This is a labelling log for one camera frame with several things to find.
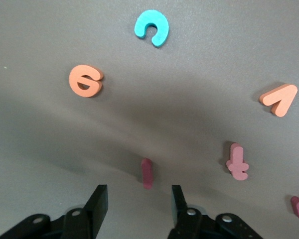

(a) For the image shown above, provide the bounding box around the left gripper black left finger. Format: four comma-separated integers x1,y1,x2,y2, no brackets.
47,184,108,239

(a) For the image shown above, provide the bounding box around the brown table cover sheet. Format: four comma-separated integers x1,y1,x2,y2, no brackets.
0,0,299,239

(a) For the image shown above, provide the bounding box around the teal foam letter c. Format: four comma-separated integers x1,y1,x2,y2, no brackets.
134,9,170,48

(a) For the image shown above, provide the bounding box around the orange foam letter e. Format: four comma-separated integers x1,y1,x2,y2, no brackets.
68,64,105,98

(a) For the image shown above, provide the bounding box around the orange foam letter v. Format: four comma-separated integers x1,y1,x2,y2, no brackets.
258,84,299,118

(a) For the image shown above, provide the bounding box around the maroon foam letter l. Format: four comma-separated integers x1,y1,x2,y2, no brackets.
141,157,154,190

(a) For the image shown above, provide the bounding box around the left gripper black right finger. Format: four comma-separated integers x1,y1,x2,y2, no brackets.
168,184,216,239

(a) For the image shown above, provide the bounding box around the red foam letter t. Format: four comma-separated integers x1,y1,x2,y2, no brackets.
225,142,250,181

